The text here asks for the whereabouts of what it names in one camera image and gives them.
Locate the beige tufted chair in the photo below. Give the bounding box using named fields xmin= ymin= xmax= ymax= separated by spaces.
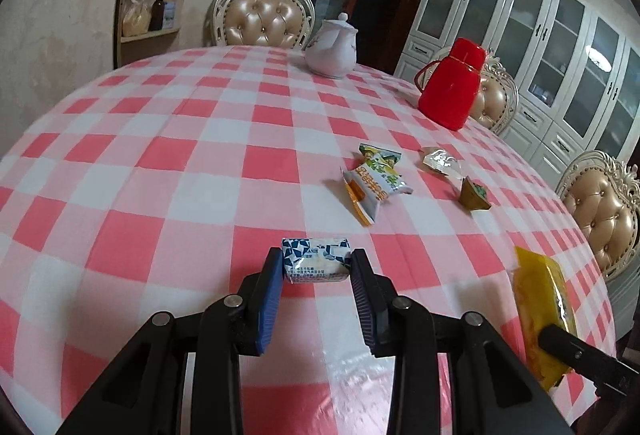
xmin=555 ymin=150 xmax=639 ymax=280
xmin=205 ymin=0 xmax=316 ymax=50
xmin=436 ymin=47 xmax=518 ymax=134

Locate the small blue white candy block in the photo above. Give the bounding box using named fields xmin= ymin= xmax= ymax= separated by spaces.
xmin=281 ymin=238 xmax=352 ymax=283

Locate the orange white small snack packet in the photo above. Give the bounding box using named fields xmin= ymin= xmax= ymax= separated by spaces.
xmin=342 ymin=143 xmax=413 ymax=226

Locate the beige tufted chair right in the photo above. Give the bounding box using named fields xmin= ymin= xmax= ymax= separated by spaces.
xmin=555 ymin=150 xmax=639 ymax=280

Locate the pink white checkered tablecloth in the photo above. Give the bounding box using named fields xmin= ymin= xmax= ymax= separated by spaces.
xmin=1 ymin=47 xmax=615 ymax=434

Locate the dark green small snack packet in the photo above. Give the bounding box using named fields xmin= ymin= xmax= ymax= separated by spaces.
xmin=458 ymin=177 xmax=491 ymax=211

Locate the beige tufted chair far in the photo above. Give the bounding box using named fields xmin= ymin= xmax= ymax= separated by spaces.
xmin=205 ymin=0 xmax=316 ymax=50

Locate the silver crumpled small wrapper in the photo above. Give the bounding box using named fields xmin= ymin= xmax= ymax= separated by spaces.
xmin=421 ymin=147 xmax=464 ymax=181

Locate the white ceramic teapot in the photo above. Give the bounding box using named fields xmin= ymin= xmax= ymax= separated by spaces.
xmin=304 ymin=13 xmax=358 ymax=79

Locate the red thermos jug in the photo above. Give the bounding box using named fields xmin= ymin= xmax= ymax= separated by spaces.
xmin=414 ymin=38 xmax=486 ymax=131

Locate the yellow sandwich bread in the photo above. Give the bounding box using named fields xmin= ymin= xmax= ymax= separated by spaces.
xmin=511 ymin=247 xmax=577 ymax=392

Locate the dark brown bottle on shelf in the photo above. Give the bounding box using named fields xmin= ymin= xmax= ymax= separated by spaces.
xmin=148 ymin=0 xmax=166 ymax=32

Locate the beige tufted chair middle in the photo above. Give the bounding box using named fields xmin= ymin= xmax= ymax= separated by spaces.
xmin=436 ymin=47 xmax=518 ymax=134

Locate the white glass-door cabinet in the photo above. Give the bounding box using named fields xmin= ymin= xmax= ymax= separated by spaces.
xmin=395 ymin=0 xmax=639 ymax=185

